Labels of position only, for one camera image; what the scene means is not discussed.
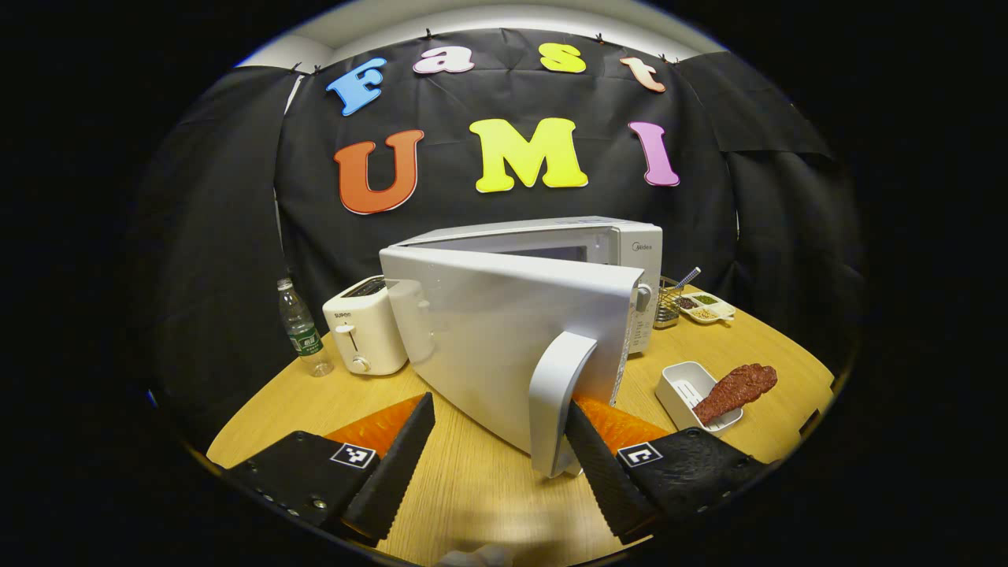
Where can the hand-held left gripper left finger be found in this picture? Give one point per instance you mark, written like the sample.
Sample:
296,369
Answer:
394,472

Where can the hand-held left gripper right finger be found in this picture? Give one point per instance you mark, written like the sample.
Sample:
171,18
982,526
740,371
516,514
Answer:
602,472

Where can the brown meat piece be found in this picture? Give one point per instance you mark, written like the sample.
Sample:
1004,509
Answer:
736,390

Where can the white microwave oven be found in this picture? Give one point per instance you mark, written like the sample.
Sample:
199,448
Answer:
504,331

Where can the white rectangular tray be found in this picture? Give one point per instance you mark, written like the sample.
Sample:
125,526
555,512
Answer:
681,390

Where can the white toaster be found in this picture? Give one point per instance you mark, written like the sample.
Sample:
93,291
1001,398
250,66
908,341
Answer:
366,331

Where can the clear plastic water bottle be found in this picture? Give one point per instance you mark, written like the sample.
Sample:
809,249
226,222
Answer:
303,331

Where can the white divided condiment tray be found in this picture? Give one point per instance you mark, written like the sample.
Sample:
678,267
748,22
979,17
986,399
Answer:
706,307

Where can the black backdrop cloth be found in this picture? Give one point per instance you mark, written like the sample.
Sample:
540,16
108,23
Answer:
220,236

